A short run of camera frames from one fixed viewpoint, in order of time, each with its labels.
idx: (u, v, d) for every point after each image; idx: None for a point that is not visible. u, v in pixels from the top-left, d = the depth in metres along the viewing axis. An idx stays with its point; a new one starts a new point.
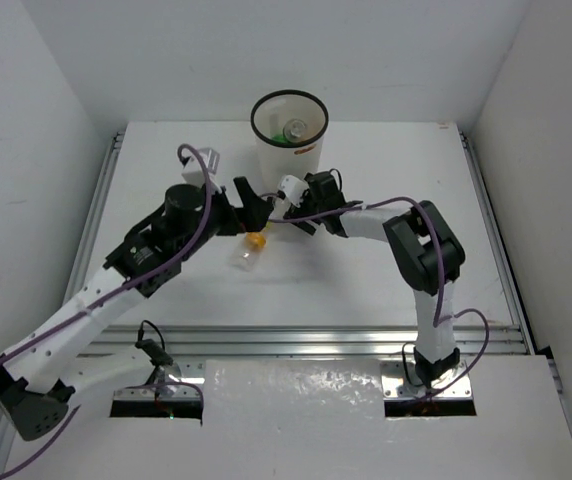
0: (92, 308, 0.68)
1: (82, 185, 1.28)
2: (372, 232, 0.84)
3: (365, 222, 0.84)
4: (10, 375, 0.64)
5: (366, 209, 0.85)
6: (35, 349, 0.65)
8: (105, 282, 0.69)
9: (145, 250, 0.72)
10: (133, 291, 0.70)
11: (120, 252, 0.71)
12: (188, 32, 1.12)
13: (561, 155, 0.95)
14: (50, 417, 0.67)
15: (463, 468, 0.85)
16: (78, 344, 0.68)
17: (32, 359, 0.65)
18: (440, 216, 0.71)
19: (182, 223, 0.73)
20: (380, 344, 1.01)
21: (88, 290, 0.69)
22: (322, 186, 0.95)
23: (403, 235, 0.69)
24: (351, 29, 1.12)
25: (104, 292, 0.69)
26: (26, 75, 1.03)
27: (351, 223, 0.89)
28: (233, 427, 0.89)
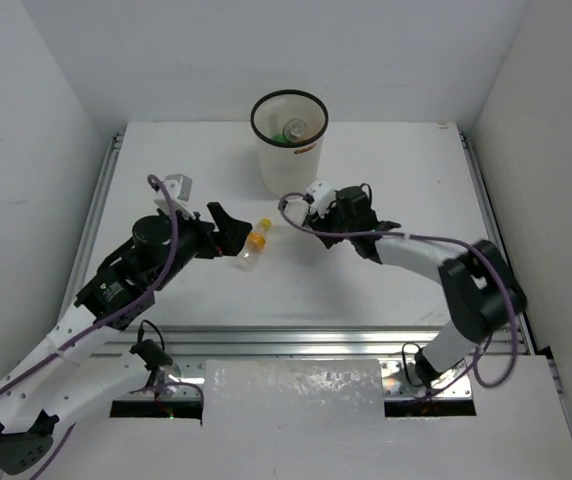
0: (63, 350, 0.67)
1: (82, 185, 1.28)
2: (417, 266, 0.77)
3: (408, 256, 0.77)
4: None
5: (412, 239, 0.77)
6: (10, 392, 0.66)
8: (76, 322, 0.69)
9: (116, 284, 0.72)
10: (106, 328, 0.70)
11: (90, 289, 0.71)
12: (188, 31, 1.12)
13: (561, 157, 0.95)
14: (34, 450, 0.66)
15: (463, 468, 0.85)
16: (54, 382, 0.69)
17: (8, 403, 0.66)
18: (500, 261, 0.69)
19: (153, 257, 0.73)
20: (380, 344, 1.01)
21: (59, 331, 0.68)
22: (352, 204, 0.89)
23: (462, 281, 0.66)
24: (351, 28, 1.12)
25: (75, 333, 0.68)
26: (25, 75, 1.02)
27: (387, 251, 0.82)
28: (233, 427, 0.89)
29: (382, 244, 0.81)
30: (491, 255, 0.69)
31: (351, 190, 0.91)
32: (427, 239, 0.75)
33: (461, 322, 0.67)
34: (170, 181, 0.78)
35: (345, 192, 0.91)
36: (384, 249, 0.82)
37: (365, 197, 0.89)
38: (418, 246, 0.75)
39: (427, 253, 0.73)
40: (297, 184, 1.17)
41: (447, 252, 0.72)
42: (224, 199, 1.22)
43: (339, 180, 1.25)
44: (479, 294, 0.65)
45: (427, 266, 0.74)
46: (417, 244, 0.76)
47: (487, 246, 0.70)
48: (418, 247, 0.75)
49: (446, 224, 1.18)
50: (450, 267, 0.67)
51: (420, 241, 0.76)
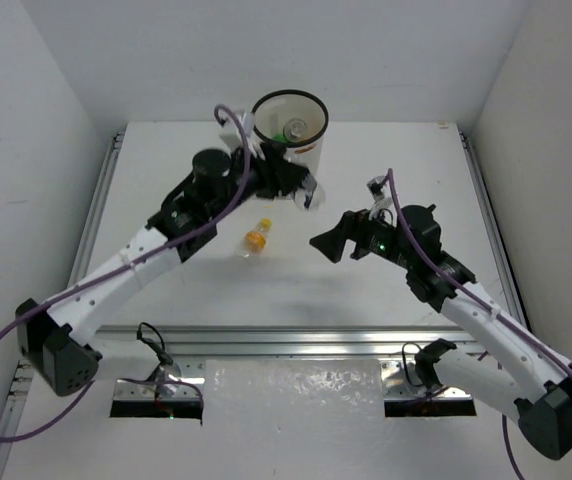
0: (135, 263, 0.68)
1: (82, 185, 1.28)
2: (491, 351, 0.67)
3: (487, 339, 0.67)
4: (53, 320, 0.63)
5: (499, 323, 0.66)
6: (79, 298, 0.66)
8: (149, 241, 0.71)
9: (184, 215, 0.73)
10: (173, 252, 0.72)
11: (161, 215, 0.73)
12: (188, 31, 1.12)
13: (562, 153, 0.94)
14: (85, 375, 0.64)
15: (463, 468, 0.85)
16: (118, 298, 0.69)
17: (77, 308, 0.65)
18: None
19: (213, 186, 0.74)
20: (379, 344, 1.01)
21: (131, 247, 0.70)
22: (423, 234, 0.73)
23: (563, 421, 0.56)
24: (352, 29, 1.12)
25: (147, 250, 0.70)
26: (25, 75, 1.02)
27: (459, 315, 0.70)
28: (233, 427, 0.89)
29: (453, 305, 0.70)
30: None
31: (421, 216, 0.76)
32: (521, 332, 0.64)
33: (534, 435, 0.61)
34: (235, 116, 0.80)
35: (413, 216, 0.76)
36: (456, 312, 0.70)
37: (439, 229, 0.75)
38: (507, 337, 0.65)
39: (518, 355, 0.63)
40: None
41: (545, 364, 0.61)
42: None
43: (339, 180, 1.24)
44: None
45: (509, 361, 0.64)
46: (506, 334, 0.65)
47: None
48: (506, 338, 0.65)
49: (446, 223, 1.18)
50: (551, 396, 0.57)
51: (509, 329, 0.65)
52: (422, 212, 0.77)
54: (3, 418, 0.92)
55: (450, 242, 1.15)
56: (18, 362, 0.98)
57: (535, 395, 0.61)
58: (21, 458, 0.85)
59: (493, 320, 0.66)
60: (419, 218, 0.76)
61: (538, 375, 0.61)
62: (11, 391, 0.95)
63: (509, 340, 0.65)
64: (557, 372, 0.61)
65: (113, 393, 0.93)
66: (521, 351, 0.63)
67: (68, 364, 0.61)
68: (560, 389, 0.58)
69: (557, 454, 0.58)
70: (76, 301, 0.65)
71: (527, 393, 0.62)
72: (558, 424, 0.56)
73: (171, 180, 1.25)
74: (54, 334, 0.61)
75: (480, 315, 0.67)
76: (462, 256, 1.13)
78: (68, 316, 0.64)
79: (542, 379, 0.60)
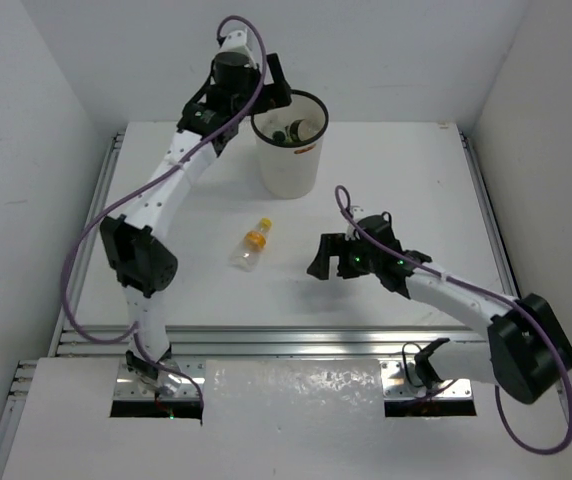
0: (183, 163, 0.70)
1: (82, 185, 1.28)
2: (451, 311, 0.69)
3: (444, 301, 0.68)
4: (133, 226, 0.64)
5: (448, 281, 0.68)
6: (147, 203, 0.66)
8: (186, 141, 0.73)
9: (207, 112, 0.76)
10: (208, 146, 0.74)
11: (186, 116, 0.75)
12: (188, 30, 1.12)
13: (562, 153, 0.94)
14: (170, 268, 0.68)
15: (463, 468, 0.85)
16: (177, 199, 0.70)
17: (148, 211, 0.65)
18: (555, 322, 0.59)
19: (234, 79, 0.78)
20: (379, 344, 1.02)
21: (171, 150, 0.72)
22: (376, 232, 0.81)
23: (515, 349, 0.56)
24: (352, 29, 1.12)
25: (188, 149, 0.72)
26: (26, 76, 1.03)
27: (420, 289, 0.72)
28: (233, 426, 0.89)
29: (414, 283, 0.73)
30: (544, 313, 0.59)
31: (375, 219, 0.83)
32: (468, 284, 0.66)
33: (510, 382, 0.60)
34: (236, 34, 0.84)
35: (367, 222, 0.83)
36: (416, 288, 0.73)
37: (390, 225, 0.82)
38: (458, 291, 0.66)
39: (468, 304, 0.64)
40: (297, 184, 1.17)
41: (494, 303, 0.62)
42: (224, 199, 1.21)
43: (339, 180, 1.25)
44: (532, 358, 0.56)
45: (466, 314, 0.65)
46: (456, 290, 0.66)
47: (539, 302, 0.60)
48: (456, 293, 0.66)
49: (446, 223, 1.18)
50: (500, 326, 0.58)
51: (456, 283, 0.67)
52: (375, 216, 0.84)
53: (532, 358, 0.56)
54: (3, 419, 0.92)
55: (450, 242, 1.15)
56: (18, 362, 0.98)
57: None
58: (21, 458, 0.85)
59: (444, 281, 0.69)
60: (371, 221, 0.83)
61: (486, 312, 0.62)
62: (11, 391, 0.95)
63: (458, 293, 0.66)
64: (505, 306, 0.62)
65: (112, 393, 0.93)
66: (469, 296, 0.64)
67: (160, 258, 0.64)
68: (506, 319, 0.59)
69: (532, 396, 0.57)
70: (145, 206, 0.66)
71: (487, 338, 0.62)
72: (511, 356, 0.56)
73: None
74: (138, 237, 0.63)
75: (433, 281, 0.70)
76: (462, 256, 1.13)
78: (145, 219, 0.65)
79: (490, 314, 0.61)
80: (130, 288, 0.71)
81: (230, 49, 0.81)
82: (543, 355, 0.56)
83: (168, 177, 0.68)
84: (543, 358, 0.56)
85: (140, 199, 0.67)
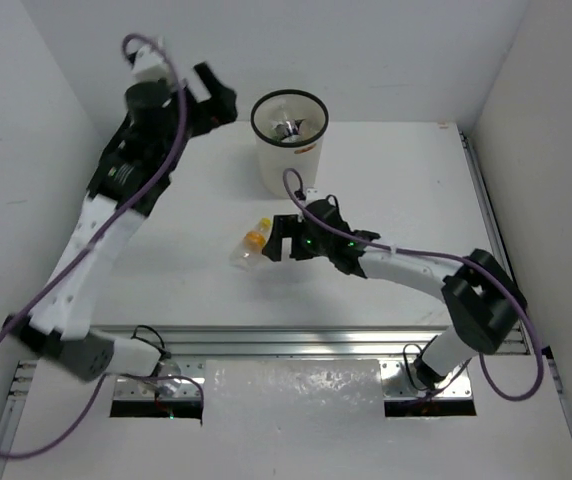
0: (94, 243, 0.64)
1: (82, 186, 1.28)
2: (406, 280, 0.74)
3: (398, 272, 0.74)
4: (39, 329, 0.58)
5: (397, 253, 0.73)
6: (55, 298, 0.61)
8: (97, 214, 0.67)
9: (123, 169, 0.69)
10: (126, 213, 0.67)
11: (100, 178, 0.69)
12: (187, 30, 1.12)
13: (562, 154, 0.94)
14: (104, 354, 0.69)
15: (464, 468, 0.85)
16: (93, 282, 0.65)
17: (56, 309, 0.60)
18: (501, 271, 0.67)
19: (147, 121, 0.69)
20: (379, 344, 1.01)
21: (82, 228, 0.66)
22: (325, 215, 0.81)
23: (470, 303, 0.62)
24: (352, 29, 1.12)
25: (99, 225, 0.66)
26: (26, 75, 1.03)
27: (373, 266, 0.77)
28: (233, 426, 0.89)
29: (366, 261, 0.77)
30: (490, 265, 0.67)
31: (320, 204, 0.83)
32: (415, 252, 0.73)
33: (471, 337, 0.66)
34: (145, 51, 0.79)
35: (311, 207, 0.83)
36: (369, 264, 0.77)
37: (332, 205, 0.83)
38: (408, 261, 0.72)
39: (421, 272, 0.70)
40: (296, 184, 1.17)
41: (442, 266, 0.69)
42: (224, 199, 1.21)
43: (339, 180, 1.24)
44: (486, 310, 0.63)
45: (420, 280, 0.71)
46: (407, 259, 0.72)
47: (484, 256, 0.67)
48: (407, 263, 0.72)
49: (446, 223, 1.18)
50: (454, 286, 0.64)
51: (405, 254, 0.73)
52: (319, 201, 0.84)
53: (486, 310, 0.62)
54: (3, 420, 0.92)
55: (450, 243, 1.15)
56: (18, 362, 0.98)
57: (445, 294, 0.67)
58: (22, 458, 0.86)
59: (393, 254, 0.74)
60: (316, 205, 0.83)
61: (437, 274, 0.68)
62: (11, 391, 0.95)
63: (409, 262, 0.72)
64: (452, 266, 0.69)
65: (112, 393, 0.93)
66: (420, 262, 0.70)
67: (77, 355, 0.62)
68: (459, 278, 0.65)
69: (492, 346, 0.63)
70: (53, 302, 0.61)
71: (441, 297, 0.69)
72: (469, 311, 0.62)
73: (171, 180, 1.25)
74: (47, 343, 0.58)
75: (383, 256, 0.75)
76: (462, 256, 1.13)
78: (53, 319, 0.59)
79: (442, 276, 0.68)
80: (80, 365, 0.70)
81: (144, 69, 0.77)
82: (497, 305, 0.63)
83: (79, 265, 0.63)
84: (499, 307, 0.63)
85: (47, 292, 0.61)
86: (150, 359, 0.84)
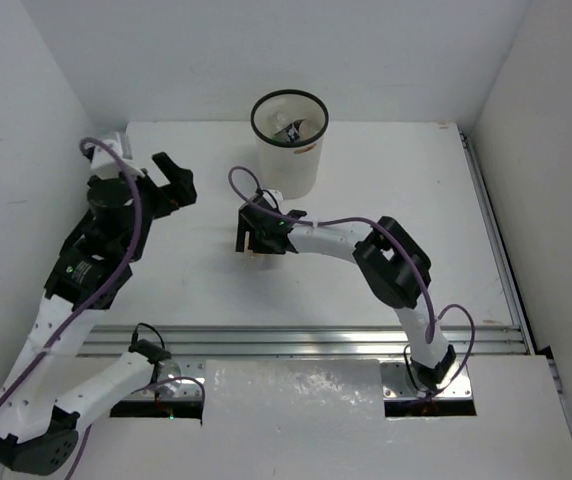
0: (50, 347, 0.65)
1: (82, 186, 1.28)
2: (327, 249, 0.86)
3: (321, 244, 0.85)
4: None
5: (318, 226, 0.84)
6: (11, 402, 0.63)
8: (55, 314, 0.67)
9: (81, 267, 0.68)
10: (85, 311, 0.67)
11: (57, 278, 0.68)
12: (188, 30, 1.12)
13: (562, 155, 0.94)
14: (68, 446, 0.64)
15: (465, 468, 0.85)
16: (54, 379, 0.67)
17: (11, 414, 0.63)
18: (403, 232, 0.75)
19: (109, 218, 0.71)
20: (379, 345, 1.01)
21: (39, 328, 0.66)
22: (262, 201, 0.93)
23: (374, 259, 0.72)
24: (352, 29, 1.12)
25: (57, 325, 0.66)
26: (25, 76, 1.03)
27: (301, 241, 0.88)
28: (233, 426, 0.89)
29: (295, 236, 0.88)
30: (395, 229, 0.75)
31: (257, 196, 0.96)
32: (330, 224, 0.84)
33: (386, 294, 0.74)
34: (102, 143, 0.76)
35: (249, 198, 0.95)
36: (297, 238, 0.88)
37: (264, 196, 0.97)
38: (327, 233, 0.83)
39: (337, 240, 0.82)
40: (297, 184, 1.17)
41: (353, 233, 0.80)
42: (224, 199, 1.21)
43: (339, 180, 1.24)
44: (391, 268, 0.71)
45: (337, 247, 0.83)
46: (326, 232, 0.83)
47: (390, 222, 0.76)
48: (326, 235, 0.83)
49: (445, 223, 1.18)
50: (363, 250, 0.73)
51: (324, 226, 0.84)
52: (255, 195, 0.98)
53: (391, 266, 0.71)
54: None
55: (450, 242, 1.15)
56: None
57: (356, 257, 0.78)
58: None
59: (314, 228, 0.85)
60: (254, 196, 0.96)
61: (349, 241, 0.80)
62: None
63: (327, 233, 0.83)
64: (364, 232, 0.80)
65: None
66: (337, 233, 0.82)
67: (33, 460, 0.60)
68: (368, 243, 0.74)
69: (402, 297, 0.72)
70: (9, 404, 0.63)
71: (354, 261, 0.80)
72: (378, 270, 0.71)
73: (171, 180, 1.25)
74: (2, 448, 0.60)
75: (307, 230, 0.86)
76: (462, 256, 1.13)
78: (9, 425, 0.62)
79: (353, 243, 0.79)
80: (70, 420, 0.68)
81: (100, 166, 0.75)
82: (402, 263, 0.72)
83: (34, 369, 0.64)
84: (403, 267, 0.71)
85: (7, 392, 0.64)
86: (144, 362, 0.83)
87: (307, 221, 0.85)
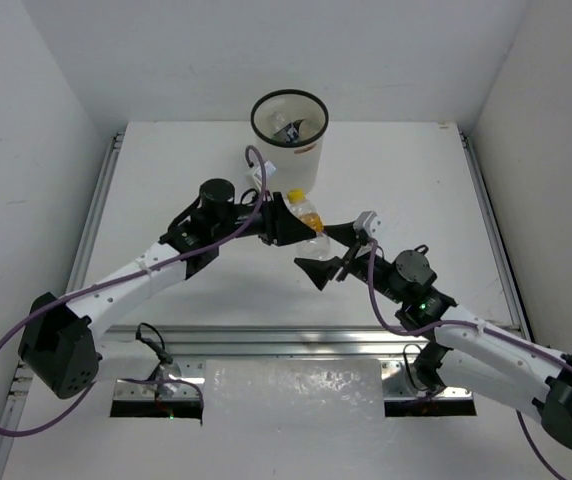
0: (152, 270, 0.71)
1: (81, 185, 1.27)
2: (489, 363, 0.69)
3: (482, 355, 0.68)
4: (72, 313, 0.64)
5: (487, 335, 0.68)
6: (97, 294, 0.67)
8: (162, 252, 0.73)
9: (191, 235, 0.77)
10: (182, 264, 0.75)
11: (170, 233, 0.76)
12: (188, 31, 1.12)
13: (562, 154, 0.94)
14: (86, 376, 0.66)
15: (465, 468, 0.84)
16: (131, 300, 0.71)
17: (96, 304, 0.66)
18: None
19: (219, 212, 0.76)
20: (374, 344, 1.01)
21: (145, 256, 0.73)
22: (420, 283, 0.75)
23: None
24: (352, 29, 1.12)
25: (161, 260, 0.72)
26: (26, 75, 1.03)
27: (452, 342, 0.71)
28: (233, 427, 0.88)
29: (444, 336, 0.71)
30: None
31: (414, 263, 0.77)
32: (507, 338, 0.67)
33: (557, 432, 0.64)
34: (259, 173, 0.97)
35: (405, 262, 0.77)
36: (448, 338, 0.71)
37: (435, 275, 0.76)
38: (501, 347, 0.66)
39: (515, 364, 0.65)
40: (298, 184, 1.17)
41: (540, 361, 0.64)
42: None
43: (339, 180, 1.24)
44: None
45: (509, 370, 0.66)
46: (500, 345, 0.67)
47: None
48: (499, 349, 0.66)
49: (446, 223, 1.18)
50: (556, 392, 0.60)
51: (498, 338, 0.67)
52: (411, 259, 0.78)
53: None
54: (2, 421, 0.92)
55: (450, 242, 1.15)
56: (18, 362, 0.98)
57: (542, 395, 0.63)
58: (21, 458, 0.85)
59: (481, 335, 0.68)
60: (414, 266, 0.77)
61: (538, 374, 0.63)
62: (11, 391, 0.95)
63: (501, 349, 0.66)
64: (553, 365, 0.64)
65: (113, 393, 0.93)
66: (516, 355, 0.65)
67: (79, 360, 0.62)
68: (563, 383, 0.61)
69: None
70: (94, 297, 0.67)
71: (534, 392, 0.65)
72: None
73: (171, 179, 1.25)
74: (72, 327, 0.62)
75: (469, 335, 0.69)
76: (462, 256, 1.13)
78: (88, 310, 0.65)
79: (544, 376, 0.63)
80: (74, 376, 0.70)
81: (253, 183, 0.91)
82: None
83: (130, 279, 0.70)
84: None
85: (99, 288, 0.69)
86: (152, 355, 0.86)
87: (473, 324, 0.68)
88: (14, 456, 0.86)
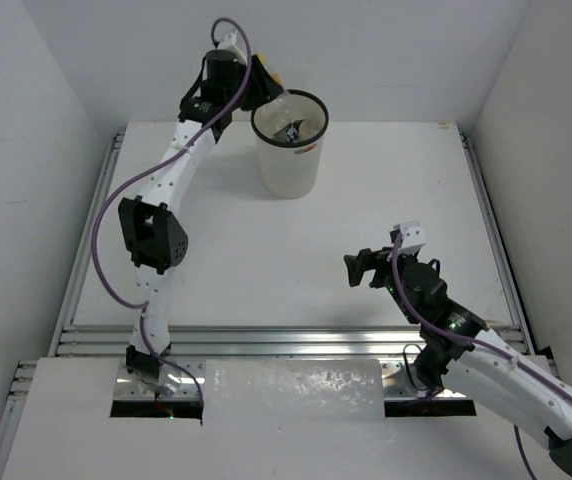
0: (189, 146, 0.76)
1: (82, 185, 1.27)
2: (515, 395, 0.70)
3: (510, 385, 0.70)
4: (150, 203, 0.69)
5: (520, 368, 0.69)
6: (160, 183, 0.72)
8: (189, 129, 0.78)
9: (204, 104, 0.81)
10: (209, 131, 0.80)
11: (186, 109, 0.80)
12: (188, 31, 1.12)
13: (562, 154, 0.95)
14: (182, 245, 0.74)
15: (465, 469, 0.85)
16: (185, 180, 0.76)
17: (163, 190, 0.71)
18: None
19: (224, 74, 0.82)
20: (380, 344, 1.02)
21: (177, 139, 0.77)
22: (431, 293, 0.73)
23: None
24: (352, 29, 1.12)
25: (191, 136, 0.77)
26: (26, 75, 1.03)
27: (478, 365, 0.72)
28: (233, 427, 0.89)
29: (472, 358, 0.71)
30: None
31: (424, 272, 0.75)
32: (541, 377, 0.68)
33: (564, 460, 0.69)
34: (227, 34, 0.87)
35: (415, 271, 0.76)
36: (475, 361, 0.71)
37: (446, 284, 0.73)
38: (532, 383, 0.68)
39: (545, 403, 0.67)
40: (297, 184, 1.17)
41: (570, 406, 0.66)
42: (223, 197, 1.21)
43: (339, 180, 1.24)
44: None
45: (536, 407, 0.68)
46: (531, 382, 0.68)
47: None
48: (530, 385, 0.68)
49: (446, 223, 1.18)
50: None
51: (529, 373, 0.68)
52: (422, 268, 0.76)
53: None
54: (2, 421, 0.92)
55: (450, 243, 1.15)
56: (18, 362, 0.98)
57: (565, 434, 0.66)
58: (22, 458, 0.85)
59: (514, 367, 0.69)
60: (421, 276, 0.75)
61: (569, 418, 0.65)
62: (11, 391, 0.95)
63: (533, 386, 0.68)
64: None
65: (113, 393, 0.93)
66: (547, 395, 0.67)
67: (174, 235, 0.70)
68: None
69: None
70: (158, 186, 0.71)
71: (557, 431, 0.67)
72: None
73: None
74: (157, 214, 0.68)
75: (501, 363, 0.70)
76: (462, 257, 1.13)
78: (160, 197, 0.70)
79: None
80: (143, 268, 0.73)
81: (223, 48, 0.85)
82: None
83: (176, 161, 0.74)
84: None
85: (153, 180, 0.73)
86: (166, 336, 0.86)
87: (506, 354, 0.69)
88: (13, 458, 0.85)
